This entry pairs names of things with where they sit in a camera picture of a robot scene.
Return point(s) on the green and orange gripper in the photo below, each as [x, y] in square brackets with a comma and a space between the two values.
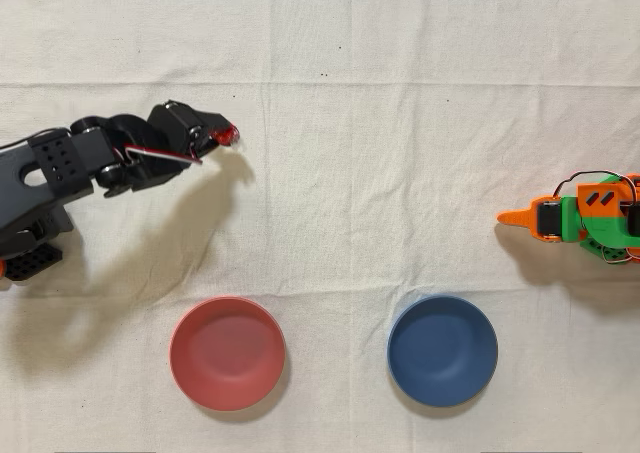
[549, 217]

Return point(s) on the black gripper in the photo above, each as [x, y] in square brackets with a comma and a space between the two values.
[204, 122]

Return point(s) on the red candy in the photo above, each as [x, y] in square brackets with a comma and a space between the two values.
[226, 135]

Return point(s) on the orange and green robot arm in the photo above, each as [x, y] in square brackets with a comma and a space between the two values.
[607, 218]

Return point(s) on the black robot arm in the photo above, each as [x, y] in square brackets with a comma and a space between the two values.
[45, 173]

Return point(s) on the blue bowl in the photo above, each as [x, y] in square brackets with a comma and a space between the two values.
[442, 350]

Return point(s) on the red bowl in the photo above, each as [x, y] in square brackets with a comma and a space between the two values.
[227, 354]

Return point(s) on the white tablecloth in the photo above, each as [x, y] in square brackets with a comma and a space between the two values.
[350, 173]

